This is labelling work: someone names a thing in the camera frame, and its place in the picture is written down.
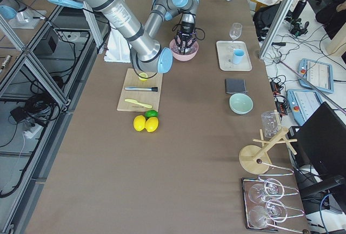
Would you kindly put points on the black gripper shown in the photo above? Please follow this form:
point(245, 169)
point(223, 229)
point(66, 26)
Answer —
point(187, 25)

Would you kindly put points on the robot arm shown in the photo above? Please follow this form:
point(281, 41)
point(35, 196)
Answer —
point(147, 53)
point(165, 10)

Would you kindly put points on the pink bowl of ice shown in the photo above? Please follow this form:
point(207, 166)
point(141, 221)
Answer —
point(181, 55)

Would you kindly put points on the blue cup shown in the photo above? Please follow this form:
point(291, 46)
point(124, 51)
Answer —
point(238, 55)

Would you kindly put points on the white serving tray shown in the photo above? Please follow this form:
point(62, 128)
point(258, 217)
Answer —
point(225, 57)

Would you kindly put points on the half lemon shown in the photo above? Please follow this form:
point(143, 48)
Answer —
point(143, 76)

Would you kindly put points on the clear wine glass on tray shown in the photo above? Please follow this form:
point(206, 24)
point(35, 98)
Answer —
point(234, 33)

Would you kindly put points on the dark grey folded cloth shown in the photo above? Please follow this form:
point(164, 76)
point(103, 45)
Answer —
point(233, 86)

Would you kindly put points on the wooden cutting board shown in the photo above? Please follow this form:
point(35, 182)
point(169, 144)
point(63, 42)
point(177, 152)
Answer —
point(145, 97)

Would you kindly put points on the yellow plastic knife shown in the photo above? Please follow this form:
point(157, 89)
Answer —
point(133, 101)

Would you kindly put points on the green lime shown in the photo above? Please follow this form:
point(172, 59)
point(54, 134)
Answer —
point(151, 113)

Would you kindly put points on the mint green bowl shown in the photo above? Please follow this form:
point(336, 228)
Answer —
point(240, 103)

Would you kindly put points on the yellow lemon right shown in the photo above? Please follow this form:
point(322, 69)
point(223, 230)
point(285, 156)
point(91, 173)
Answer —
point(151, 124)

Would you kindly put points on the yellow lemon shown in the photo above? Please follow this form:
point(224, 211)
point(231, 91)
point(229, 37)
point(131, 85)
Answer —
point(139, 123)
point(151, 124)

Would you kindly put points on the yellow lemon left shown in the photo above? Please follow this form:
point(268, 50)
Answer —
point(139, 123)

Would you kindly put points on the clear glass on stand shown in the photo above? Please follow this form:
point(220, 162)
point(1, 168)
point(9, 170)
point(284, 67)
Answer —
point(271, 123)

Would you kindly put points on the lower teach pendant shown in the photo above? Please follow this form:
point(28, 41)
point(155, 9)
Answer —
point(303, 103)

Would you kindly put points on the teach pendant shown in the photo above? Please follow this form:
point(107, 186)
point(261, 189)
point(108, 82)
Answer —
point(303, 103)
point(318, 74)

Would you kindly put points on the wooden glass stand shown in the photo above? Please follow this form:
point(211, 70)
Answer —
point(255, 159)

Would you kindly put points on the upper teach pendant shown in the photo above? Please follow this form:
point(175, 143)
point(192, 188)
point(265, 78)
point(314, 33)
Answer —
point(318, 74)

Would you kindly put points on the black monitor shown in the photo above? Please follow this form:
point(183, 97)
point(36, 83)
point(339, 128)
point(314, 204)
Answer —
point(322, 137)

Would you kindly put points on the upper lying wine glass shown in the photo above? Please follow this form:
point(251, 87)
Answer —
point(266, 190)

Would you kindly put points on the lying wine glass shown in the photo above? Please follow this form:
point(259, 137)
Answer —
point(266, 190)
point(264, 216)

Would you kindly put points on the black tray with rack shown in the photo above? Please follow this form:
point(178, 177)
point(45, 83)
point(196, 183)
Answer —
point(293, 212)

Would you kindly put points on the lower lying wine glass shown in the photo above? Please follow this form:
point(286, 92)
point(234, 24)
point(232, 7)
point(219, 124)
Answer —
point(264, 216)

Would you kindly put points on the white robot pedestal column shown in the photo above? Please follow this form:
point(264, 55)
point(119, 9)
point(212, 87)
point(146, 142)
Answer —
point(118, 50)

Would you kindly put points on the aluminium frame post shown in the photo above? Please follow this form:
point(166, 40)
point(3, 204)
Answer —
point(278, 19)

